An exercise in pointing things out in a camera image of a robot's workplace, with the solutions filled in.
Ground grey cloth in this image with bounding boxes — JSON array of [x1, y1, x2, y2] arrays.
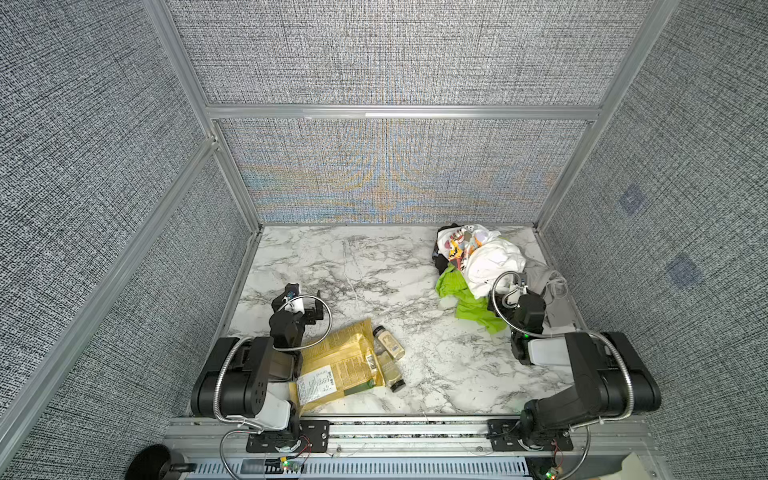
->
[[523, 259, 580, 332]]

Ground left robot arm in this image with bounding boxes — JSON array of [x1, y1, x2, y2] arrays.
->
[[190, 283, 332, 438]]

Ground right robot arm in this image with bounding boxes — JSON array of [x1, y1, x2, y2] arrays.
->
[[514, 331, 662, 448]]

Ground white cloth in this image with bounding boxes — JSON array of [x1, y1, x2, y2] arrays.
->
[[463, 238, 527, 299]]

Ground lime green cloth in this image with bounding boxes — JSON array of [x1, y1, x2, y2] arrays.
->
[[435, 266, 507, 335]]

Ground black cloth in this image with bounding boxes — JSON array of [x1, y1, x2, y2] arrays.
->
[[431, 223, 460, 275]]

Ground colourful patterned cloth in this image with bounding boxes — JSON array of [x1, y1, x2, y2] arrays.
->
[[436, 224, 501, 271]]

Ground yellow snack bag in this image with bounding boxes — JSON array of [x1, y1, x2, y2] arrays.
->
[[293, 319, 385, 415]]

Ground lower small glass bottle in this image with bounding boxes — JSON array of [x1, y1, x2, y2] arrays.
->
[[374, 341, 406, 393]]

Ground small glass bottle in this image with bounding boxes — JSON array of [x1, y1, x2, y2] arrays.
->
[[374, 341, 406, 393], [372, 325, 405, 360]]

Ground upper small glass bottle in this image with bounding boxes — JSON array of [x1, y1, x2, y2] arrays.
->
[[372, 325, 405, 360]]

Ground black round object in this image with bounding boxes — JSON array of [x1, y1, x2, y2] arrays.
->
[[125, 444, 198, 480]]

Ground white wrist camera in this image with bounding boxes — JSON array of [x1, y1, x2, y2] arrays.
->
[[501, 284, 527, 309]]

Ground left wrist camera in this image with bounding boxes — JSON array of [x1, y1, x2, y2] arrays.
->
[[282, 293, 305, 315]]

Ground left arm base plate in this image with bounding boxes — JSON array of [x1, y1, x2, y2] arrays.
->
[[246, 419, 330, 455]]

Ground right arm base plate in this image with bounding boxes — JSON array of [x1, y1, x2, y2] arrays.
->
[[486, 418, 574, 452]]

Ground aluminium front rail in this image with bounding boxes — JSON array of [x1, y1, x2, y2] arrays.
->
[[161, 415, 661, 480]]

